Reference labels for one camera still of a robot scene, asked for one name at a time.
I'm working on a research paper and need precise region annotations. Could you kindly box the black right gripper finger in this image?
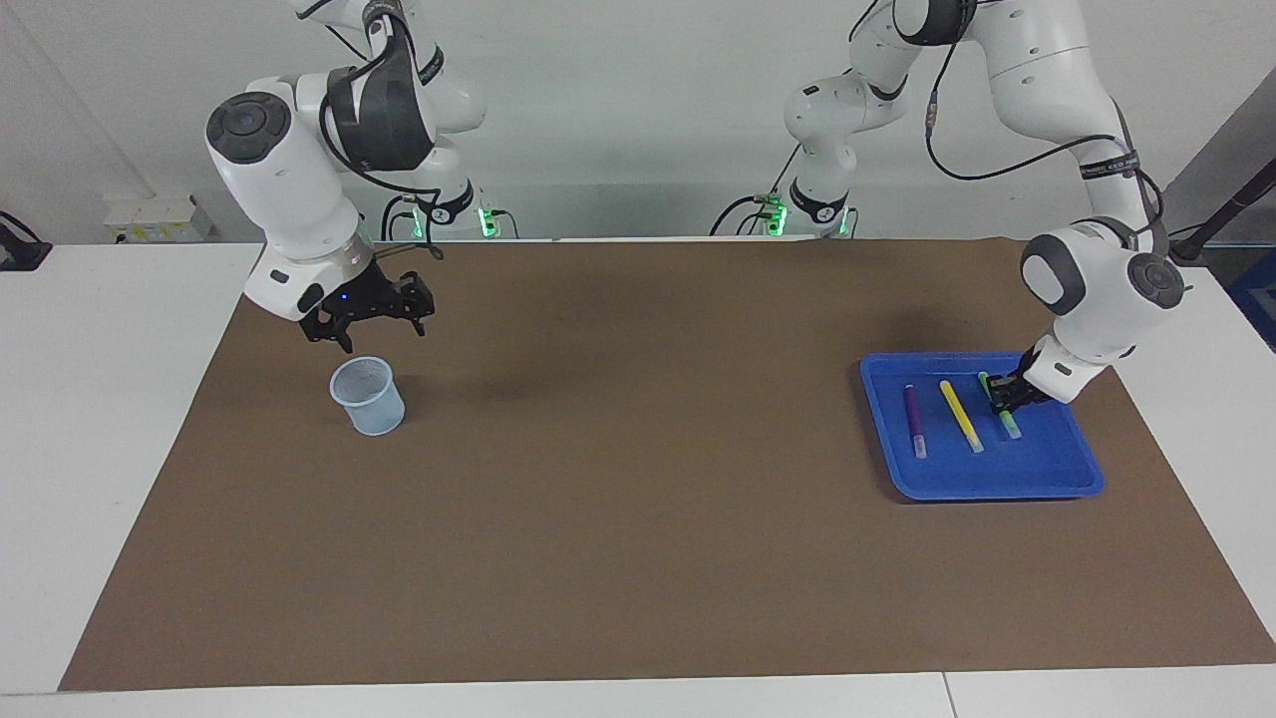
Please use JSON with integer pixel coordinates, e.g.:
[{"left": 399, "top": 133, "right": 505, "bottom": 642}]
[
  {"left": 299, "top": 311, "right": 355, "bottom": 354},
  {"left": 399, "top": 271, "right": 436, "bottom": 337}
]

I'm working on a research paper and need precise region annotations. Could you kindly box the green pen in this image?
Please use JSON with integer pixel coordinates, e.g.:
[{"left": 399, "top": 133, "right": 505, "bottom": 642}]
[{"left": 977, "top": 372, "right": 1024, "bottom": 441}]

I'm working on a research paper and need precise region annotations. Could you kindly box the yellow pen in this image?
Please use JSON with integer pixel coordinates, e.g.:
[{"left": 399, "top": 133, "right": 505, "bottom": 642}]
[{"left": 939, "top": 380, "right": 986, "bottom": 455}]

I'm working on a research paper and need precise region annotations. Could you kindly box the purple pen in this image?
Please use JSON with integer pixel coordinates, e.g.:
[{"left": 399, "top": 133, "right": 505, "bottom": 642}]
[{"left": 902, "top": 385, "right": 928, "bottom": 461}]

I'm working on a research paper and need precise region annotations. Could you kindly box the blue plastic tray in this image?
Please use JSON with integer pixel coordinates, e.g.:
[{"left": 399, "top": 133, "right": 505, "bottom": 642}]
[{"left": 860, "top": 351, "right": 1106, "bottom": 503}]

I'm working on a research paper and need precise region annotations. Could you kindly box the translucent plastic cup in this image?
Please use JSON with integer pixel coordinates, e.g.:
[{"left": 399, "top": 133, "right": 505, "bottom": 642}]
[{"left": 330, "top": 357, "right": 407, "bottom": 437}]

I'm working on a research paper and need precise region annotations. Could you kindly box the blue object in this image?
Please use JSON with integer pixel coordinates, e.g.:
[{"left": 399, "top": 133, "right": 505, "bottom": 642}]
[{"left": 1228, "top": 249, "right": 1276, "bottom": 352}]

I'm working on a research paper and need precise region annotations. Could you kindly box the brown table mat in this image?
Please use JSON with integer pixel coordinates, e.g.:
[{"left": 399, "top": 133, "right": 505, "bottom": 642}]
[{"left": 58, "top": 237, "right": 1276, "bottom": 693}]

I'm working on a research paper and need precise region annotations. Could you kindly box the black stand foot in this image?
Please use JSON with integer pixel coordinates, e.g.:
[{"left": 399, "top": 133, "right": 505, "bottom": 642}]
[{"left": 0, "top": 211, "right": 53, "bottom": 272}]

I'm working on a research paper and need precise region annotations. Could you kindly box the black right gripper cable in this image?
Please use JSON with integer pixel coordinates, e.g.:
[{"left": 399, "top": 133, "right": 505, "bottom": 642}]
[{"left": 319, "top": 10, "right": 446, "bottom": 262}]

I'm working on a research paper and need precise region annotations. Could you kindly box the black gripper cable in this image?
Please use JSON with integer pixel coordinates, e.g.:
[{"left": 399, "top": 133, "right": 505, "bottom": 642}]
[
  {"left": 925, "top": 30, "right": 1167, "bottom": 255},
  {"left": 319, "top": 10, "right": 446, "bottom": 262}
]

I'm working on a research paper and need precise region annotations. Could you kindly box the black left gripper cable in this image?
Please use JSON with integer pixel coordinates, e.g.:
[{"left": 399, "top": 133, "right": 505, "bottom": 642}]
[{"left": 925, "top": 30, "right": 1167, "bottom": 255}]

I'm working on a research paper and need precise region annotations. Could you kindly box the black camera stand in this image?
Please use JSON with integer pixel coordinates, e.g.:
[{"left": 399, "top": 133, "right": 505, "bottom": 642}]
[{"left": 1161, "top": 158, "right": 1276, "bottom": 266}]

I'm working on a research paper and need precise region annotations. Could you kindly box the black left base cable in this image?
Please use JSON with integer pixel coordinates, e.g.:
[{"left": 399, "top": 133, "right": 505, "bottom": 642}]
[{"left": 710, "top": 145, "right": 803, "bottom": 237}]

